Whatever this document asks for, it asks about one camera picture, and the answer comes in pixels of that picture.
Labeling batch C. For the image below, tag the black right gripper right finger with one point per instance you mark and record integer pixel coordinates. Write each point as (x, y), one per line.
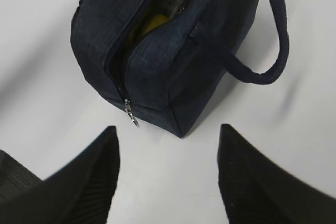
(256, 190)

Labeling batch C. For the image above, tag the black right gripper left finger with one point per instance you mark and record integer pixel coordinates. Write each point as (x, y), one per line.
(80, 192)

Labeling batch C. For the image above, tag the dark navy fabric bag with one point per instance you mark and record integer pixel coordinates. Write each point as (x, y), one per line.
(168, 76)

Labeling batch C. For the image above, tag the yellow toy lemon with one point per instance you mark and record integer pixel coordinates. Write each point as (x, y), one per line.
(153, 23)

